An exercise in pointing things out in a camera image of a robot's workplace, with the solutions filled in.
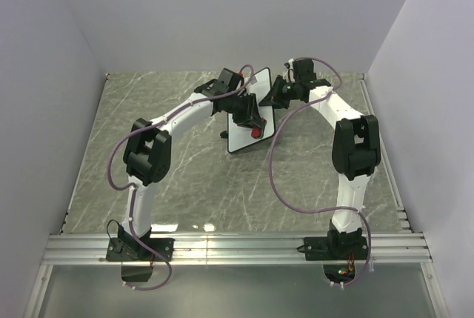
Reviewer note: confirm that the small black-framed whiteboard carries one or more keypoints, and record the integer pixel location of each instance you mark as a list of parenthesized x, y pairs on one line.
[(240, 137)]

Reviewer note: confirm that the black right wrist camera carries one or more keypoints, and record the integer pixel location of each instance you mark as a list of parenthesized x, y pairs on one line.
[(303, 70)]

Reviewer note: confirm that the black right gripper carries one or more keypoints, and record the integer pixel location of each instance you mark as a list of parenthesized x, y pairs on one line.
[(271, 100)]

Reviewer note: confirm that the aluminium side rail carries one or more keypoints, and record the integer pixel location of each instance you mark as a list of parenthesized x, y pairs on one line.
[(399, 206)]

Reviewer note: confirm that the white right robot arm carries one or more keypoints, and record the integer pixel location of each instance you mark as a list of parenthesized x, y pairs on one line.
[(356, 148)]

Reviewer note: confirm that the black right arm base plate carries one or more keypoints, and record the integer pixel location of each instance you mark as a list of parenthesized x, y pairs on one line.
[(318, 248)]

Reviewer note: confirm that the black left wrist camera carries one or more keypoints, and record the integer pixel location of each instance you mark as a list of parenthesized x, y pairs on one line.
[(228, 81)]

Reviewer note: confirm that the red and black whiteboard eraser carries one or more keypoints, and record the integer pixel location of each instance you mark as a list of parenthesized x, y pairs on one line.
[(257, 133)]

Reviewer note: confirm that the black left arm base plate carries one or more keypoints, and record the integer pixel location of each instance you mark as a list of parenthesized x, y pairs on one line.
[(120, 251)]

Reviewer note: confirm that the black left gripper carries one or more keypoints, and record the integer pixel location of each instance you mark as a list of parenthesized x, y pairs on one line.
[(250, 118)]

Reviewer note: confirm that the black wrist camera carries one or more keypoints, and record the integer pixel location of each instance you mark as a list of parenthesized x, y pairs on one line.
[(303, 70), (228, 81)]

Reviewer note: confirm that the aluminium extrusion rail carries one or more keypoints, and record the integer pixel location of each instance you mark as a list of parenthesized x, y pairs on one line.
[(232, 249)]

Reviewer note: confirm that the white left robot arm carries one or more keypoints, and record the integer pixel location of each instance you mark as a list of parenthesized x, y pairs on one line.
[(147, 155)]

